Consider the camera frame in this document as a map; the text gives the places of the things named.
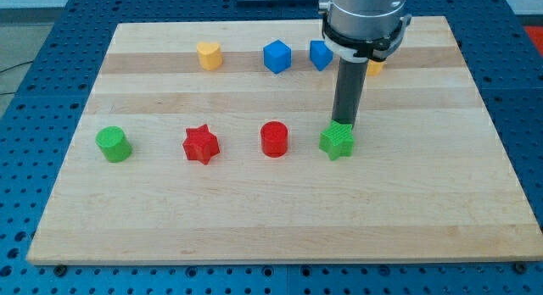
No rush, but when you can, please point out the green star block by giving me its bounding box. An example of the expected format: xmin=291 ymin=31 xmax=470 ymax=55
xmin=319 ymin=120 xmax=355 ymax=160

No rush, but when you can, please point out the red cylinder block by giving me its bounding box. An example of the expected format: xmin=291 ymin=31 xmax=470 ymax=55
xmin=260 ymin=121 xmax=288 ymax=158

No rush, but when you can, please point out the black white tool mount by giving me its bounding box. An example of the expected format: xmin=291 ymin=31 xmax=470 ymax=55
xmin=322 ymin=14 xmax=411 ymax=63

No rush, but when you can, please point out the blue block behind arm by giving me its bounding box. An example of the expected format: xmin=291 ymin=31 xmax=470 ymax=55
xmin=310 ymin=40 xmax=333 ymax=71

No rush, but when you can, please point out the blue cube block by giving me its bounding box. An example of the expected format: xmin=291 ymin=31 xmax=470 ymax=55
xmin=263 ymin=40 xmax=292 ymax=74

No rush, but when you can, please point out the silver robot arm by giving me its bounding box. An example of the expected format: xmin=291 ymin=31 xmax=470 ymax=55
xmin=318 ymin=0 xmax=411 ymax=125

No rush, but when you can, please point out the yellow block behind rod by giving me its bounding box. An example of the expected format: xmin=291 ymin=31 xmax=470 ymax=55
xmin=367 ymin=60 xmax=385 ymax=76

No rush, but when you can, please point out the wooden board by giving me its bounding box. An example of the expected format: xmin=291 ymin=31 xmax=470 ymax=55
xmin=27 ymin=16 xmax=542 ymax=265

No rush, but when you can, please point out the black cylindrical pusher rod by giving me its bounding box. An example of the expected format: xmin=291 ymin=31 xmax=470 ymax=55
xmin=332 ymin=58 xmax=368 ymax=126

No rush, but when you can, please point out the yellow heart block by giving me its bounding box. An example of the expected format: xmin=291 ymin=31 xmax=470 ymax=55
xmin=197 ymin=42 xmax=223 ymax=70

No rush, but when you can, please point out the green cylinder block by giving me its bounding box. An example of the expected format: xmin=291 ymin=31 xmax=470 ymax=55
xmin=95 ymin=126 xmax=132 ymax=163

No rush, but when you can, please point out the red star block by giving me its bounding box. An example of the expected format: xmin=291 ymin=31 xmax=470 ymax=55
xmin=182 ymin=124 xmax=220 ymax=165

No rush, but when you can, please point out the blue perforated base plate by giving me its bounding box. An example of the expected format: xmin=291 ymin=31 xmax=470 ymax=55
xmin=1 ymin=0 xmax=542 ymax=294

